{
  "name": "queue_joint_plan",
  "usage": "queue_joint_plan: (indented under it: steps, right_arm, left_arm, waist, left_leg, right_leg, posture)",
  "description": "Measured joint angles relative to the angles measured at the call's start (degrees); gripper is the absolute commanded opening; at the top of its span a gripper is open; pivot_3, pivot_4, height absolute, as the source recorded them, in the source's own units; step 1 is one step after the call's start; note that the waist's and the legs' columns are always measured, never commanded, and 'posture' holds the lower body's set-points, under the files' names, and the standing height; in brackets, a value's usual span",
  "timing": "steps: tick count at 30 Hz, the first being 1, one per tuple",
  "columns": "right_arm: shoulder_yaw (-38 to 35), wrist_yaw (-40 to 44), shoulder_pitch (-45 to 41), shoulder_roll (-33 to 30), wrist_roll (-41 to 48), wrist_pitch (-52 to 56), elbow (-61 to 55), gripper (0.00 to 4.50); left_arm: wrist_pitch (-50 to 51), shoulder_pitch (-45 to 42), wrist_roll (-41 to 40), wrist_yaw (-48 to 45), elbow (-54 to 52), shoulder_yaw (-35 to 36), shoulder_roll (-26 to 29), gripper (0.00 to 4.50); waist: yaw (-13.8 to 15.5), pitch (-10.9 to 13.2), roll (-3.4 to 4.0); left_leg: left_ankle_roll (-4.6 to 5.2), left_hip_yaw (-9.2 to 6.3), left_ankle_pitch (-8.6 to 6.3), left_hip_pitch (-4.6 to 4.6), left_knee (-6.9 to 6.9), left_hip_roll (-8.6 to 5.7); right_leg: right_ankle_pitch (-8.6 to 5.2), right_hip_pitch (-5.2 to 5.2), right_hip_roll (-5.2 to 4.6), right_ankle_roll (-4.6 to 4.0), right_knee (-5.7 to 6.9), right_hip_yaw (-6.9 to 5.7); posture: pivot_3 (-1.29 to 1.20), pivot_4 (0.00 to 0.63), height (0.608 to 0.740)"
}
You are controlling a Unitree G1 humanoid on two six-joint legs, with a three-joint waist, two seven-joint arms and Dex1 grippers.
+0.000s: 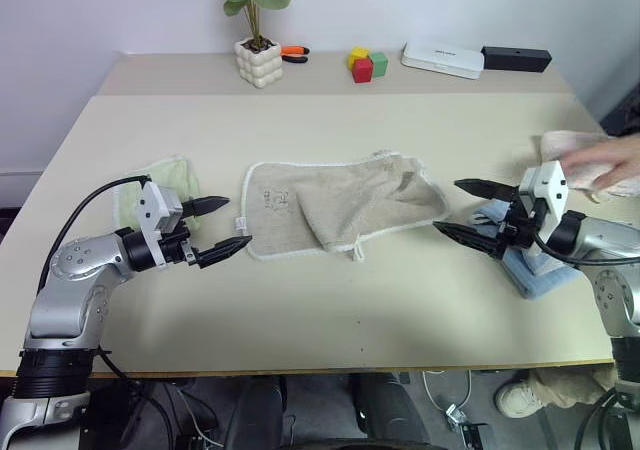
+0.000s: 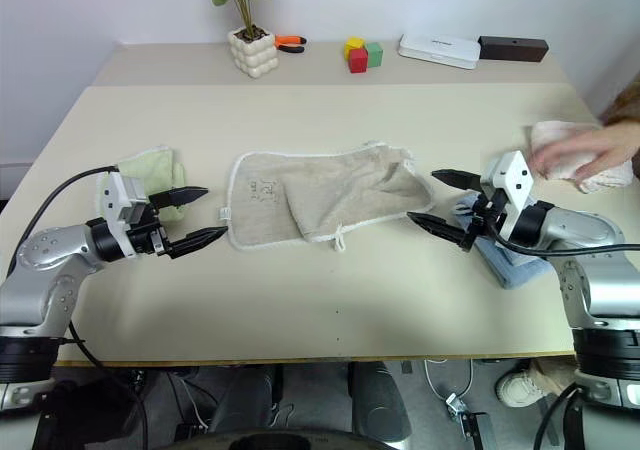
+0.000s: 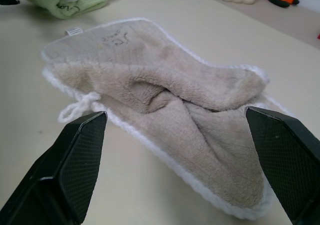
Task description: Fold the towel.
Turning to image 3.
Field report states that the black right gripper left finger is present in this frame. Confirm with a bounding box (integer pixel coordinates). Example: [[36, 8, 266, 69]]
[[0, 110, 108, 225]]

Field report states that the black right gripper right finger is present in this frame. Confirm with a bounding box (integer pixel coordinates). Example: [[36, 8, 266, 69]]
[[245, 105, 320, 225]]

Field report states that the beige towel with white trim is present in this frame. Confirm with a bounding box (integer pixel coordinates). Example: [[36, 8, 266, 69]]
[[39, 16, 296, 221]]

